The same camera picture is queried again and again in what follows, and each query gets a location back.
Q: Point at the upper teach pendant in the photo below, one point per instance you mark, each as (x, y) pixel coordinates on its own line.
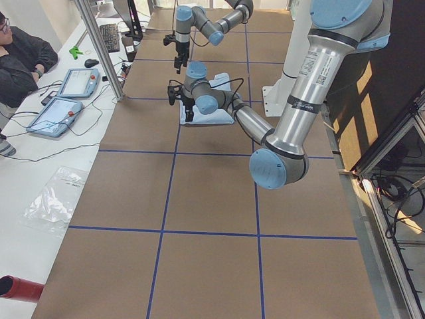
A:
(79, 83)

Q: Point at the black keyboard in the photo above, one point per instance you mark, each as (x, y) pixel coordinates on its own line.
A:
(110, 36)

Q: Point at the green plastic tool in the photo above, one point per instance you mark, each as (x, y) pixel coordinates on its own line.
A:
(75, 52)

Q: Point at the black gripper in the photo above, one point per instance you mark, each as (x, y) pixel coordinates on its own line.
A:
(181, 50)
(188, 102)

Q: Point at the grey aluminium frame post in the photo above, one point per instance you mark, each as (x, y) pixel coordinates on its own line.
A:
(94, 32)

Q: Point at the black computer mouse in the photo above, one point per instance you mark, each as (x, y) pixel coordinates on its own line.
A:
(89, 63)

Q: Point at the seated person in black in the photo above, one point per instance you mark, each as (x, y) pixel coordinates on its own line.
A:
(24, 60)

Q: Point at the black control cabinet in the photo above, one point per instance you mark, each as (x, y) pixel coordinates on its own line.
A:
(373, 91)

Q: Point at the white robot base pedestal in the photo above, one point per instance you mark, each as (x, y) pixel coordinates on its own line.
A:
(275, 97)

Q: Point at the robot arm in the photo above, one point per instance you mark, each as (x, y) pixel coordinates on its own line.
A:
(188, 17)
(325, 32)

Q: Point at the light blue button-up shirt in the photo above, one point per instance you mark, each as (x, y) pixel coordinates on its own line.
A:
(219, 116)

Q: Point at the teach pendant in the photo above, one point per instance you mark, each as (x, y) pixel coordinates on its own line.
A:
(56, 117)
(79, 83)

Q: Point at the lower teach pendant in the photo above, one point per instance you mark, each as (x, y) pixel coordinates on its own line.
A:
(56, 117)

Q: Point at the black monitor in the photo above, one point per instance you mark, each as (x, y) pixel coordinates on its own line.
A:
(126, 9)

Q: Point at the clear plastic bag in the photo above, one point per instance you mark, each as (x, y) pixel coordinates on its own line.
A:
(52, 209)

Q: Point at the red cylinder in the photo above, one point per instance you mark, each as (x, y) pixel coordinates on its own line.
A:
(16, 288)

